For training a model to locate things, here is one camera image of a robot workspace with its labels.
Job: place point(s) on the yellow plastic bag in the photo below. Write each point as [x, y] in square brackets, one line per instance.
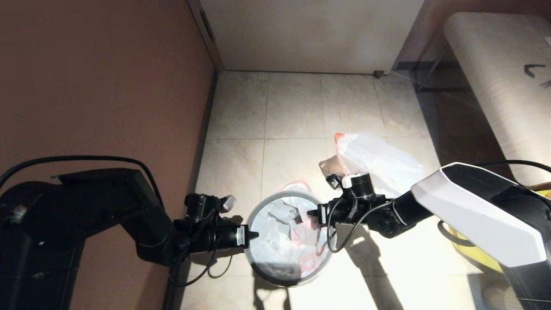
[478, 254]

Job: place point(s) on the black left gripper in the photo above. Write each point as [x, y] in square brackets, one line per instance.
[228, 237]

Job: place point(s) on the white red-printed trash bag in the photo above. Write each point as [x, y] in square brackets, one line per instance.
[379, 163]

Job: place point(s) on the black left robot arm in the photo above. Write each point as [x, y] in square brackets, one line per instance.
[86, 224]

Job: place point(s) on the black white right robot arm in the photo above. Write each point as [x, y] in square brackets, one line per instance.
[473, 215]

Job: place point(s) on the dark metal bench frame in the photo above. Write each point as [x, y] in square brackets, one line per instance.
[409, 64]

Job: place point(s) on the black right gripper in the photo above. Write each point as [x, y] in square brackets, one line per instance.
[340, 213]

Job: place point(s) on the beige striped cushion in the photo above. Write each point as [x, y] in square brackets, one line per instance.
[499, 298]

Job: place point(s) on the white red-printed plastic bag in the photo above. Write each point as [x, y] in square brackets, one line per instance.
[284, 241]

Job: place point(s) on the small metal door stop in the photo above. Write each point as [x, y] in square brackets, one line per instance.
[379, 73]

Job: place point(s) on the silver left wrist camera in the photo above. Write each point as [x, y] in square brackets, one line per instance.
[228, 203]

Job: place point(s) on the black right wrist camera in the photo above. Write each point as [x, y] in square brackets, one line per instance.
[333, 181]

